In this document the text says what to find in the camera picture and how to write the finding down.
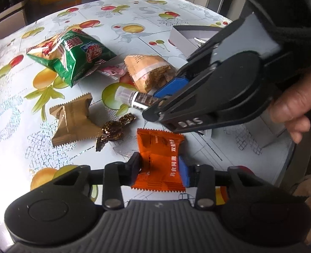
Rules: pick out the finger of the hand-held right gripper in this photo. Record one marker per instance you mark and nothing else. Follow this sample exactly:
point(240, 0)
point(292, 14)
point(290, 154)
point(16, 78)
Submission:
point(192, 110)
point(171, 88)

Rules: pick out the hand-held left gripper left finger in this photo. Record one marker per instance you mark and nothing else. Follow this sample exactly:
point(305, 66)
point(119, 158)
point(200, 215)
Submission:
point(134, 170)

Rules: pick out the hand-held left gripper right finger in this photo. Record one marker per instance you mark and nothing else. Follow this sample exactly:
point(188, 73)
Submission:
point(184, 172)

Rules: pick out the orange snack packet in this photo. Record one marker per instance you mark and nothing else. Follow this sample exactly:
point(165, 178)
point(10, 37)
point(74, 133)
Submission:
point(158, 160)

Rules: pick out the tan biscuit packet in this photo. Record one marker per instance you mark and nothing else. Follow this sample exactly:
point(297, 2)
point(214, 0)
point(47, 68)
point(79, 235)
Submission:
point(142, 67)

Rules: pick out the dark foil chocolate candy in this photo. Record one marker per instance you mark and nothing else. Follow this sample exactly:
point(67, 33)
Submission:
point(113, 131)

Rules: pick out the small brown label bottle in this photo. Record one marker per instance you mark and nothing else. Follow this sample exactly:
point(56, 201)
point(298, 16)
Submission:
point(126, 95)

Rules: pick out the silver foil packet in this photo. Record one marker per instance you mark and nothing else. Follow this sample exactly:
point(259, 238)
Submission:
point(199, 41)

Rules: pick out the gold brown snack packet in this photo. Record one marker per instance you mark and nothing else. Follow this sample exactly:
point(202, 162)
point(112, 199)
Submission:
point(71, 121)

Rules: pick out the person's right hand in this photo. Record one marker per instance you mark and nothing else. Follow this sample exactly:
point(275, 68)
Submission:
point(295, 105)

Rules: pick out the pink snack packet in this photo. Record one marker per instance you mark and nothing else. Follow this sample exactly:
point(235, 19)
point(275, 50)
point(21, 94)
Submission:
point(113, 71)

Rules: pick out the green chip bag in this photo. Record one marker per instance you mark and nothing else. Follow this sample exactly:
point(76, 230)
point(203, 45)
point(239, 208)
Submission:
point(73, 55)

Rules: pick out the grey cabinet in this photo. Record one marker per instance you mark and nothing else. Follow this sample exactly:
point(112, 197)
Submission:
point(9, 22)

